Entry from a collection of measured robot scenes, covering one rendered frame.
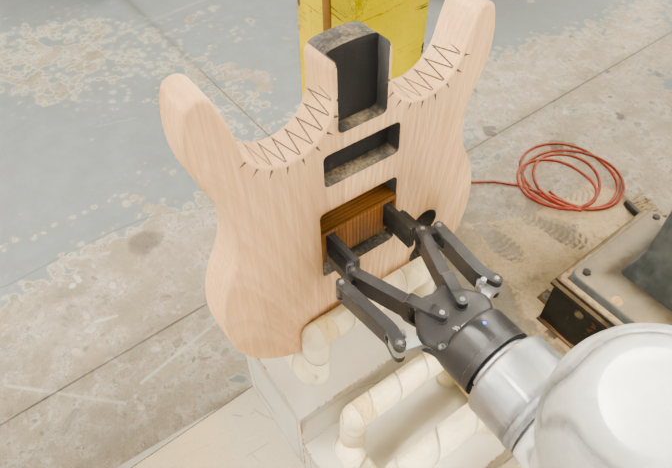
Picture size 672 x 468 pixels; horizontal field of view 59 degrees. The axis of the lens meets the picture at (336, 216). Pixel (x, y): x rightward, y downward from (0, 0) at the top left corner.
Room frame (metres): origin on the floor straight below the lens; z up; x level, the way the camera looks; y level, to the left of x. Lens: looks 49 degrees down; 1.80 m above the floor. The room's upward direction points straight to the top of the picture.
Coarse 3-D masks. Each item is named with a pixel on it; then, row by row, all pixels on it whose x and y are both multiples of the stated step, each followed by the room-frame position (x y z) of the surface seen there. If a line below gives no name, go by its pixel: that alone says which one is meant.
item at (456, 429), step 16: (464, 416) 0.28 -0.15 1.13; (432, 432) 0.26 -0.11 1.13; (448, 432) 0.26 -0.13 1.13; (464, 432) 0.26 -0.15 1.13; (416, 448) 0.24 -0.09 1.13; (432, 448) 0.24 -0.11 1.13; (448, 448) 0.25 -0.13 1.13; (400, 464) 0.23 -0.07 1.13; (416, 464) 0.23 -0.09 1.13; (432, 464) 0.23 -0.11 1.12
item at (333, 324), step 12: (408, 264) 0.44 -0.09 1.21; (420, 264) 0.44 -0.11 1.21; (396, 276) 0.42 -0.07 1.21; (408, 276) 0.42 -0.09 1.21; (420, 276) 0.43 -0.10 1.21; (408, 288) 0.41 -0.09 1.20; (336, 312) 0.37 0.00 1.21; (348, 312) 0.37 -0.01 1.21; (312, 324) 0.36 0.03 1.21; (324, 324) 0.36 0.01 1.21; (336, 324) 0.36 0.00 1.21; (348, 324) 0.36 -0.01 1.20; (312, 336) 0.34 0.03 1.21; (324, 336) 0.34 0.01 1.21; (336, 336) 0.35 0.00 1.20
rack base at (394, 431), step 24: (432, 384) 0.37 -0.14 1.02; (408, 408) 0.34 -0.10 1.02; (432, 408) 0.34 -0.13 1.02; (456, 408) 0.34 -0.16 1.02; (336, 432) 0.30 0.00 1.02; (384, 432) 0.30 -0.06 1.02; (408, 432) 0.30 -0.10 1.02; (480, 432) 0.30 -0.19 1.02; (312, 456) 0.27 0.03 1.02; (336, 456) 0.27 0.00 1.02; (384, 456) 0.27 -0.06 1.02; (456, 456) 0.27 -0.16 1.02; (480, 456) 0.27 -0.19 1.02; (504, 456) 0.29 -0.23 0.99
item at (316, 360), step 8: (304, 344) 0.34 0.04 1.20; (328, 344) 0.35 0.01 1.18; (304, 352) 0.34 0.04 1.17; (312, 352) 0.33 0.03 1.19; (320, 352) 0.33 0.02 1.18; (328, 352) 0.35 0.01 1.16; (304, 360) 0.34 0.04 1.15; (312, 360) 0.33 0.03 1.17; (320, 360) 0.33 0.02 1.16; (328, 360) 0.34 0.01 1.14; (312, 368) 0.33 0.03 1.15; (320, 368) 0.33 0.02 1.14; (328, 368) 0.34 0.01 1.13; (320, 376) 0.33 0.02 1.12; (328, 376) 0.34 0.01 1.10; (320, 384) 0.33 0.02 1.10
